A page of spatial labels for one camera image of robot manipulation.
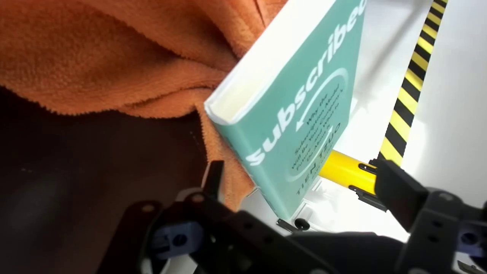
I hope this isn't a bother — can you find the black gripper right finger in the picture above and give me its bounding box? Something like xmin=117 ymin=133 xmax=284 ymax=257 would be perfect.
xmin=371 ymin=157 xmax=487 ymax=274

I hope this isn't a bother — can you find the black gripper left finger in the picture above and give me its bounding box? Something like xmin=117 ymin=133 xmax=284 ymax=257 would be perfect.
xmin=96 ymin=160 xmax=338 ymax=274

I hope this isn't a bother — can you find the teal Subscribed hardcover book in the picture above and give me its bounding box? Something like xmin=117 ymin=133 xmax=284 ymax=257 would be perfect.
xmin=204 ymin=0 xmax=368 ymax=221

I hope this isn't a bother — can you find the small black screw knob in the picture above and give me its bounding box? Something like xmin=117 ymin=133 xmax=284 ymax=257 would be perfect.
xmin=292 ymin=216 xmax=312 ymax=230

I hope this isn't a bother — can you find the black yellow striped tape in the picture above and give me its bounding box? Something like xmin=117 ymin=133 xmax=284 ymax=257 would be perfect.
xmin=376 ymin=0 xmax=450 ymax=169

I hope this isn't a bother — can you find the orange fleece blanket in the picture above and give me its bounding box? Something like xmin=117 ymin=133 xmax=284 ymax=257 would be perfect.
xmin=0 ymin=0 xmax=289 ymax=213

